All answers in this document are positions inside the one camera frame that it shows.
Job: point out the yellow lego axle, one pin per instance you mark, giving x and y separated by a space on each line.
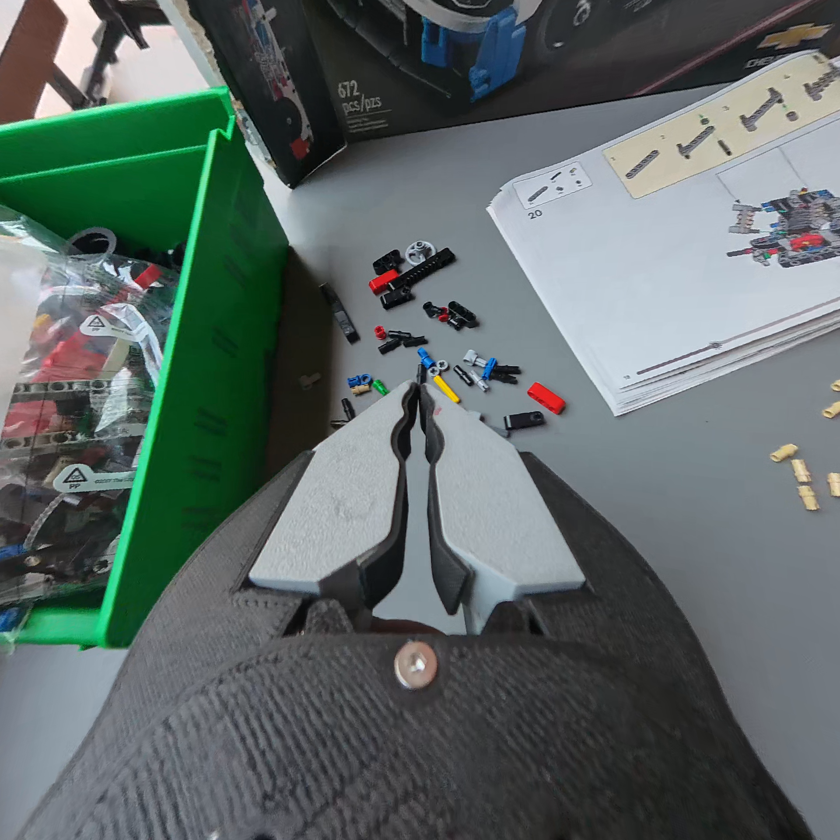
447 389

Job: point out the grey lego axle with bush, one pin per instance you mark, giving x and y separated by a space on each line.
474 415

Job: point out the clear bag of lego parts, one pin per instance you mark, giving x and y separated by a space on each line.
72 407

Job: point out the short black lego beam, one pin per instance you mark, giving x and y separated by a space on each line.
397 298

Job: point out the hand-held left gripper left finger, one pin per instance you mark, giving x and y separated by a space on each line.
328 512

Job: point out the black lego double connector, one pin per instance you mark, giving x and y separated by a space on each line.
387 261

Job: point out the black lego pin connector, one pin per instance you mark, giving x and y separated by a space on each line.
432 308

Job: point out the black thin lego liftarm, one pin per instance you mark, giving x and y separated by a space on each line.
523 421

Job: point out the black three-hole lego beam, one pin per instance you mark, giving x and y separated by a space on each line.
463 316

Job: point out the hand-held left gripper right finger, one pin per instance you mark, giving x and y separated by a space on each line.
505 512

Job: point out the black metal frame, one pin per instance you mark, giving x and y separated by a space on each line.
98 52

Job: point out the long black lego gear rack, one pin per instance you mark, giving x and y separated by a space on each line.
426 268

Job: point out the brown wooden furniture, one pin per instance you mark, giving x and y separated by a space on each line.
29 52

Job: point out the scattered black lego pins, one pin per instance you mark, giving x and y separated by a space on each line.
401 342

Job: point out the dark grey lego connector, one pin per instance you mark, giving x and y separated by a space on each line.
309 380

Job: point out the green plastic storage bin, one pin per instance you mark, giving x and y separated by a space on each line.
216 367

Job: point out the grey lego pulley wheel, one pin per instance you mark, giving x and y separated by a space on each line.
418 252

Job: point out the black lego set box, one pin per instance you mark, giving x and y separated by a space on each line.
525 72

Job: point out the blue lego pin connector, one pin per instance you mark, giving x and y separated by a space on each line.
426 359

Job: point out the blue lego pin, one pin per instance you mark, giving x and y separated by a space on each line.
489 369

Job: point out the grey lego elbow connector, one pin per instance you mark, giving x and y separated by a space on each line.
471 358

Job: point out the cluster of tan lego pins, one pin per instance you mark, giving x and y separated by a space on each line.
802 470

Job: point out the long dark flat lego piece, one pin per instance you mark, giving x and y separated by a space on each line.
341 316

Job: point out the blue lego hole connector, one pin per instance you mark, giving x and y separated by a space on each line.
359 380

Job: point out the red lego beam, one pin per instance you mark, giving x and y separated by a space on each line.
546 397
382 281

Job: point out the white lego instruction booklet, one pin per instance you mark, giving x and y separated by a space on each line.
643 275

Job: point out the grey lego pin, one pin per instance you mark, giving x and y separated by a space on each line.
480 384

